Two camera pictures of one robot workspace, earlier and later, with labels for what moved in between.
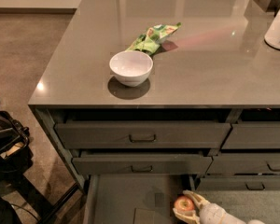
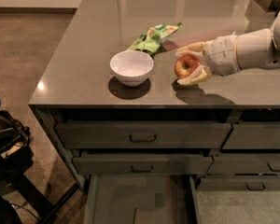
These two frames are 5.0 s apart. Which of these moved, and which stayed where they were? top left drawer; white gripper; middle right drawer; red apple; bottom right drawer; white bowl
Moved: white gripper; red apple
Stayed: middle right drawer; white bowl; bottom right drawer; top left drawer
